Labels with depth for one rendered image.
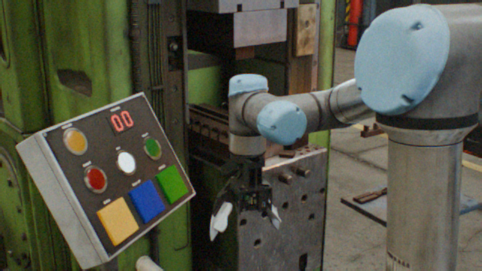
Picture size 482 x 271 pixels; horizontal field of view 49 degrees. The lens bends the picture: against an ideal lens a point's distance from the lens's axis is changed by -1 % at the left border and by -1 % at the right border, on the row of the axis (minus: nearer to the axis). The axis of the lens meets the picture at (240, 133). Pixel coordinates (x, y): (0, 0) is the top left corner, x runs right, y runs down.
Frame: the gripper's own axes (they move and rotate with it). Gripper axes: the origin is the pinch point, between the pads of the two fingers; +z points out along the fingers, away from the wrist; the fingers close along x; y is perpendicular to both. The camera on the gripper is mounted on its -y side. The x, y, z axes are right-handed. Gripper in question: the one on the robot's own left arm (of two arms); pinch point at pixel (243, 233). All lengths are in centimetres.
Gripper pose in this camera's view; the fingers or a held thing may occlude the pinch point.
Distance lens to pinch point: 118.5
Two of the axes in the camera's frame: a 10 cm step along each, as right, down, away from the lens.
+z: 0.0, 9.5, 3.2
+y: 3.2, 3.0, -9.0
